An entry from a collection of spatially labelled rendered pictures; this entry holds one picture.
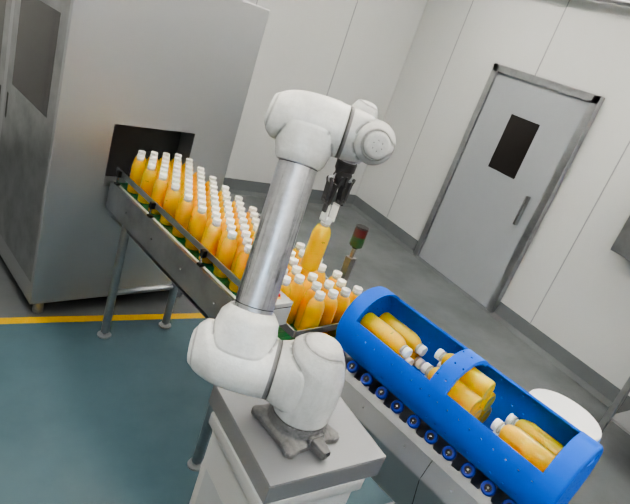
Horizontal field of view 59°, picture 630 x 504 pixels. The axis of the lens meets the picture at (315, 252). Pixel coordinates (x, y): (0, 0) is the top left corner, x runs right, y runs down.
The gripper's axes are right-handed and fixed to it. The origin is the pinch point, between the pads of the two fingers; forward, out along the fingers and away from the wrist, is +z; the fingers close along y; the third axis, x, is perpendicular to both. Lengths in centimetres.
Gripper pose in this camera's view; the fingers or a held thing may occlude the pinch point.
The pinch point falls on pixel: (329, 212)
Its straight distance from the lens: 203.1
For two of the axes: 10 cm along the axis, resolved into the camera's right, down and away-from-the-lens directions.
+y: 7.1, -0.4, 7.0
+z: -3.1, 8.8, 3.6
